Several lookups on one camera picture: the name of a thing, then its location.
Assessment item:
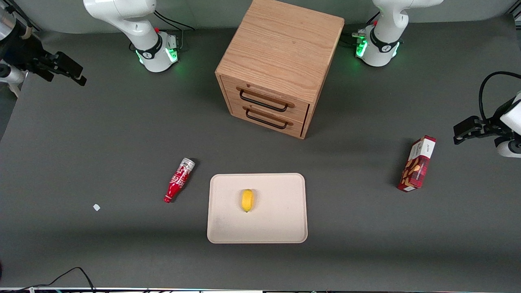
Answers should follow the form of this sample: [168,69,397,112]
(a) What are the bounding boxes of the black arm base cables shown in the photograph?
[153,10,196,52]
[341,12,380,48]

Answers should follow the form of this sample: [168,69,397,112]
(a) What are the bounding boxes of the thin black table cable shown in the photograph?
[0,267,96,293]

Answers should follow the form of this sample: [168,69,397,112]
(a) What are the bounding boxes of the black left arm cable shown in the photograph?
[478,71,521,121]

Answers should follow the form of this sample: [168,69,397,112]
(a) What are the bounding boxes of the red snack box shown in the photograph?
[397,135,437,193]

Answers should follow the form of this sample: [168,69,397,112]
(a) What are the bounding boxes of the wooden drawer front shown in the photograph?
[222,76,311,123]
[229,101,306,137]

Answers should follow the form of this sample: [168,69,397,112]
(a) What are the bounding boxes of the wooden drawer cabinet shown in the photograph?
[215,0,345,140]

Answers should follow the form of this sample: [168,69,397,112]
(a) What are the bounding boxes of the black left arm base cables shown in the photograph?
[341,12,380,48]

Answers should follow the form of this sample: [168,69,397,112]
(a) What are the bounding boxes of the beige plastic tray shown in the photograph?
[207,173,308,244]

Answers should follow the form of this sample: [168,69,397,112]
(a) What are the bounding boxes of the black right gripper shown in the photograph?
[4,35,87,86]

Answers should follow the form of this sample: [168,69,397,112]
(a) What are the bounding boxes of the red coke bottle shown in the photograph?
[164,157,196,203]

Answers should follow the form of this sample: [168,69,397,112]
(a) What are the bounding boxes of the yellow lemon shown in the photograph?
[241,188,255,213]

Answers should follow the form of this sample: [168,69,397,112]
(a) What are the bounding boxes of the black right arm base cables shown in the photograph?
[153,10,196,52]

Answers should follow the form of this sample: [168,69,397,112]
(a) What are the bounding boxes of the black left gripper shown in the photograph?
[453,116,505,145]

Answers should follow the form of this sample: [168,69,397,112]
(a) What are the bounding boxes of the black metal drawer handle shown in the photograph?
[245,108,288,130]
[239,90,289,113]

